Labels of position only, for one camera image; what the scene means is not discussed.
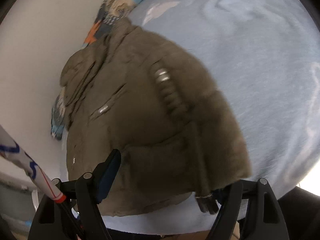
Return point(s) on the light blue cloud bedsheet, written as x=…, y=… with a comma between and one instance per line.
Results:
x=264, y=58

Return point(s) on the patchwork cartoon quilt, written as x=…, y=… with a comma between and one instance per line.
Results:
x=109, y=13

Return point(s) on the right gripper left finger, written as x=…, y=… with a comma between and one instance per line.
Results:
x=76, y=215

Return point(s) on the olive puffer hooded jacket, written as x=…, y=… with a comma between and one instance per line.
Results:
x=135, y=91

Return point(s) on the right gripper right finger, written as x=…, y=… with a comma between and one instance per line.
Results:
x=263, y=219

